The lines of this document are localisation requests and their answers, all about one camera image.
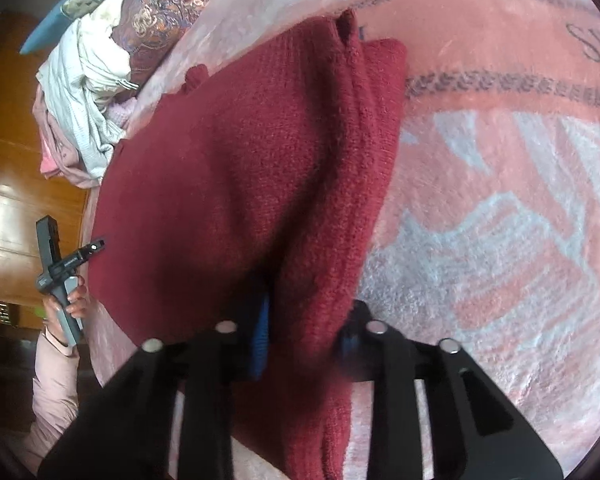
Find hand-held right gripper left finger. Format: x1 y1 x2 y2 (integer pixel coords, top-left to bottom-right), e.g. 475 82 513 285
37 292 272 480

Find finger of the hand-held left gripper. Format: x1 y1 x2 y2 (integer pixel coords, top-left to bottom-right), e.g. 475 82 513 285
72 238 106 264

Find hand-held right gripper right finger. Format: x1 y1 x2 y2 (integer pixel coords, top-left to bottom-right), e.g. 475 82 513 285
337 300 565 480

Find dark red knit sweater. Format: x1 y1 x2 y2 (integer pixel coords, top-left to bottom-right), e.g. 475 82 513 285
91 7 410 480

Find person's left forearm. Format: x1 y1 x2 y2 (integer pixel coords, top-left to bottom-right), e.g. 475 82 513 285
21 327 82 473

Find person's left hand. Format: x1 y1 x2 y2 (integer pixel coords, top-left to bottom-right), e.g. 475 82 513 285
42 275 89 334

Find pale pink crumpled garment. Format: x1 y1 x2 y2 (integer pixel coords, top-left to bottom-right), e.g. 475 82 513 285
32 84 137 191

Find white crumpled garment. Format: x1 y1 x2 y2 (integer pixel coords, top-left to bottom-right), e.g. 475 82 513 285
36 0 137 184

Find pink patterned fleece blanket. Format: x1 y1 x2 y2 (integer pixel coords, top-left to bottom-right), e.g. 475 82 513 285
80 0 600 480

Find brocade patterned pillow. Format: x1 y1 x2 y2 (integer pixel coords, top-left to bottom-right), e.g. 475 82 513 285
109 0 217 87

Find blue pillow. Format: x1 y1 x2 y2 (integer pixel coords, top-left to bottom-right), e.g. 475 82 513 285
20 0 142 56

